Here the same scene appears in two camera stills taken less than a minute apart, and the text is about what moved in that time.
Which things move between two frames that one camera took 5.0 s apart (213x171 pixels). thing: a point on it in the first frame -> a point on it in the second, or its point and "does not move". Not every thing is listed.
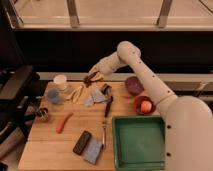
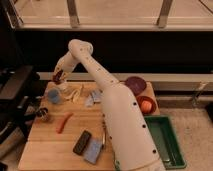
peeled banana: [75, 94] does not move
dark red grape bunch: [87, 79] -> [58, 77]
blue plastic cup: [53, 95] does not move
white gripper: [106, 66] -> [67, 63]
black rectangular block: [83, 140] does not move
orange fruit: [146, 106] does not move
